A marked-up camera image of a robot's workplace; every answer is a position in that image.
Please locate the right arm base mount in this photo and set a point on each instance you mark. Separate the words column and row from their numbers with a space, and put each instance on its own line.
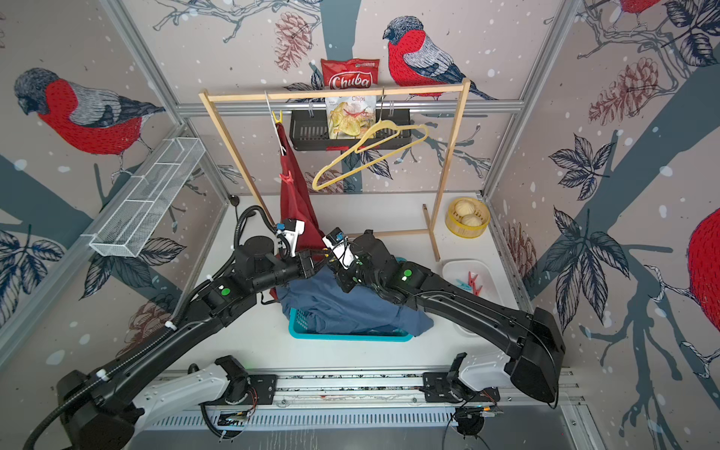
column 442, row 387

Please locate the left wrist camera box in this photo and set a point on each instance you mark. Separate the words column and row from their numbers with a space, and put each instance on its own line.
column 289, row 232

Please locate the yellow upper clothespin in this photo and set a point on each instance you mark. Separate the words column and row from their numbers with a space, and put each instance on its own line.
column 277, row 117

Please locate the yellow chips bag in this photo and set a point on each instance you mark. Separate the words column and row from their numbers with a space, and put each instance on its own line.
column 350, row 117

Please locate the white plastic tray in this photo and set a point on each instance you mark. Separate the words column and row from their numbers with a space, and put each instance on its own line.
column 459, row 269

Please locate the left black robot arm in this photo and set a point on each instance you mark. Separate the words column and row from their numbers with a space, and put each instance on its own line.
column 106, row 408

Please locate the white wire hanger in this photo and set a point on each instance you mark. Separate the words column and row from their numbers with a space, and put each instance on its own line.
column 282, row 150

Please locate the red Chuba snack bag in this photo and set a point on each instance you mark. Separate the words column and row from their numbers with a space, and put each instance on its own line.
column 351, row 74

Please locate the yellow plastic hanger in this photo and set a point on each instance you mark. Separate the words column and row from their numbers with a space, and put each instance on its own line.
column 363, row 157

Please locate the light blue clothespin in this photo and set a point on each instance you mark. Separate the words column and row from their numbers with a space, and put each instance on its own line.
column 464, row 286

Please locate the pink clothespin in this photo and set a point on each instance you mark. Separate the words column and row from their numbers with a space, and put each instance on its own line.
column 286, row 177

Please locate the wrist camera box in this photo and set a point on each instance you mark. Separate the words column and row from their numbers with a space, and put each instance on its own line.
column 338, row 242
column 289, row 232

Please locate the slate blue t-shirt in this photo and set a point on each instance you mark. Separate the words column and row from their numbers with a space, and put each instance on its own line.
column 349, row 306

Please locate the teal plastic basket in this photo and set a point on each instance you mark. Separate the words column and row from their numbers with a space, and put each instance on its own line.
column 349, row 336

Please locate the dark red t-shirt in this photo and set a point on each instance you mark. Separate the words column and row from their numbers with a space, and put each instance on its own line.
column 295, row 202

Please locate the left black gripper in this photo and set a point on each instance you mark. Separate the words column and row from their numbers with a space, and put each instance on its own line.
column 306, row 262

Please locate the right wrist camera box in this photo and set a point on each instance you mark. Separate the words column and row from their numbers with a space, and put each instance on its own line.
column 338, row 242

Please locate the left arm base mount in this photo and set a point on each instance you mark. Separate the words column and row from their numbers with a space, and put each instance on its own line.
column 250, row 390

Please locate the white wire shelf basket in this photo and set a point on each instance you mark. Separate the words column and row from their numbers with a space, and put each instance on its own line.
column 132, row 224

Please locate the red clothespin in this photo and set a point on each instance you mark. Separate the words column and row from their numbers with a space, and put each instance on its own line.
column 475, row 282

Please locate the black ladle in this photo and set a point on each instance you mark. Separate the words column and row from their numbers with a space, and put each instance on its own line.
column 234, row 199

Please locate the wooden clothes rack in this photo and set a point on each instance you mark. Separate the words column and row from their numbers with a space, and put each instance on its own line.
column 210, row 103

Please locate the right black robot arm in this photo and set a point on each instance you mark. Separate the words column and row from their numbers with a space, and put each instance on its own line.
column 532, row 341

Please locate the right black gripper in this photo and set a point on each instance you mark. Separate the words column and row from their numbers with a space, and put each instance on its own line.
column 345, row 284

